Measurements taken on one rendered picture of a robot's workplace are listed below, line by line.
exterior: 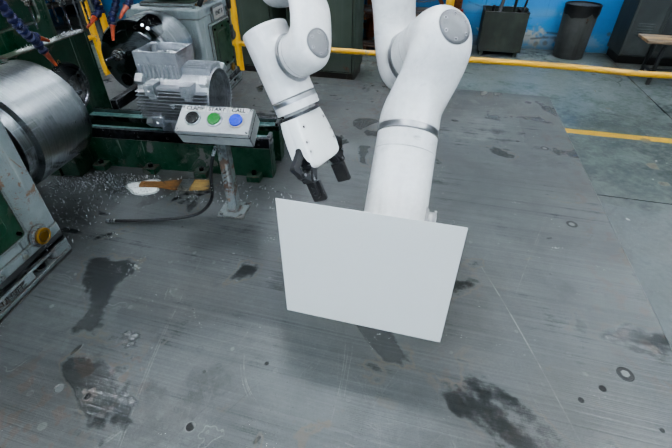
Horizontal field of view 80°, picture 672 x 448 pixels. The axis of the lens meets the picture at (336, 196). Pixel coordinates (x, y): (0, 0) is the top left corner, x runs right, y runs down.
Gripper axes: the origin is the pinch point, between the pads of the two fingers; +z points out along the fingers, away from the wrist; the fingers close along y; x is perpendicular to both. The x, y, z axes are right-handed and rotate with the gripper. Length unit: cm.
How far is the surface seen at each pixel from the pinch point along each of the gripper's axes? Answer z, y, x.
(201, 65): -35, -18, -39
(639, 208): 120, -207, 44
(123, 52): -53, -24, -78
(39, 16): -69, -10, -86
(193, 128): -20.7, 3.0, -26.8
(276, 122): -13.7, -30.2, -34.1
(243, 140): -14.1, -1.5, -19.0
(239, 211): 2.5, -3.9, -34.7
